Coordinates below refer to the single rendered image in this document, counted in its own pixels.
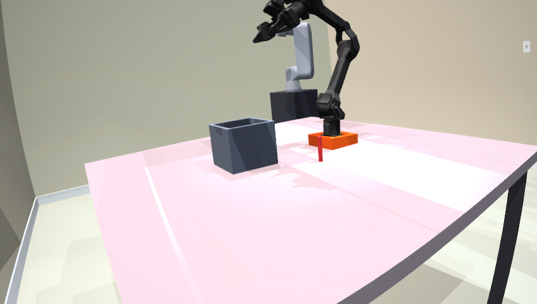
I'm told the red peg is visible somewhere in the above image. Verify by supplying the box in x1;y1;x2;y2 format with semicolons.
317;136;323;162

